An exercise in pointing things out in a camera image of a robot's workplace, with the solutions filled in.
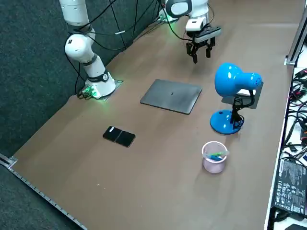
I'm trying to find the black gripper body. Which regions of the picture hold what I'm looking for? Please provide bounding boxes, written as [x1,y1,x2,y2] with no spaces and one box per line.
[191,26,222,46]

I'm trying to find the blue desk lamp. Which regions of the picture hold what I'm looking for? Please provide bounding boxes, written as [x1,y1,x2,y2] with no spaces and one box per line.
[209,62,263,136]

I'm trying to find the grey laptop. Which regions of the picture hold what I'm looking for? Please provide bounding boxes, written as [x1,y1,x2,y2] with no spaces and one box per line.
[140,79,203,115]

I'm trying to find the black phone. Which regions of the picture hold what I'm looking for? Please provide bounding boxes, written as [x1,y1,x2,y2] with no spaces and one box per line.
[102,125,137,148]

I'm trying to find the pink translucent pen cup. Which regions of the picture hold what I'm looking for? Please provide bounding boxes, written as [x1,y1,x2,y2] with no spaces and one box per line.
[201,141,229,174]

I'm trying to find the black labelled power adapter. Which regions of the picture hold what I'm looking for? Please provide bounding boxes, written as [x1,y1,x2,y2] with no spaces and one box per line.
[272,158,307,214]

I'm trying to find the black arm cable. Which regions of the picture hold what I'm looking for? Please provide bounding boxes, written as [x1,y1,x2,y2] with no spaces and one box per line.
[79,0,169,51]

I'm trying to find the aluminium frame post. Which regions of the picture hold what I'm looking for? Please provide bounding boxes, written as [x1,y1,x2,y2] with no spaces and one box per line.
[284,14,307,66]

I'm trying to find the black base cable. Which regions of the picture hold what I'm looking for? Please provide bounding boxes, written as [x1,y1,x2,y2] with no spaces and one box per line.
[68,54,96,99]

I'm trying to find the aluminium table edge rail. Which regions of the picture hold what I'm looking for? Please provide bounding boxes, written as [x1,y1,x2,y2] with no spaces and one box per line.
[0,153,88,230]

